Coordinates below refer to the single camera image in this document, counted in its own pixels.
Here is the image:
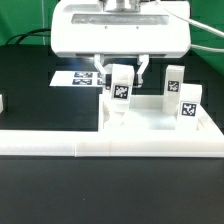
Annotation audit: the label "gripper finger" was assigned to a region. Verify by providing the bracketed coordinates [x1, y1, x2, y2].
[133, 54, 149, 88]
[94, 54, 112, 90]

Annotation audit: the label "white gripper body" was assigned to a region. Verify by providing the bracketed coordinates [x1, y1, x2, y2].
[51, 0, 191, 58]

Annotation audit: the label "white square table top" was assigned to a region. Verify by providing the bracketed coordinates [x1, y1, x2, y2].
[98, 94, 224, 134]

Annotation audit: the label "white sheet with tags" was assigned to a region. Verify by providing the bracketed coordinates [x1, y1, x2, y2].
[50, 71, 103, 87]

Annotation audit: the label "white L-shaped obstacle fence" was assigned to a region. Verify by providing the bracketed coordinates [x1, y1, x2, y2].
[0, 108, 224, 158]

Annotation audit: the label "white part at left edge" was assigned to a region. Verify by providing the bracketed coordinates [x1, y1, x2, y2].
[0, 94, 4, 114]

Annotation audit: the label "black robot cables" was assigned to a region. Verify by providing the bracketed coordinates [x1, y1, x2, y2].
[4, 28, 54, 46]

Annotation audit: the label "grey gripper cables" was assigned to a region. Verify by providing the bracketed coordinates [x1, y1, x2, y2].
[154, 0, 224, 54]

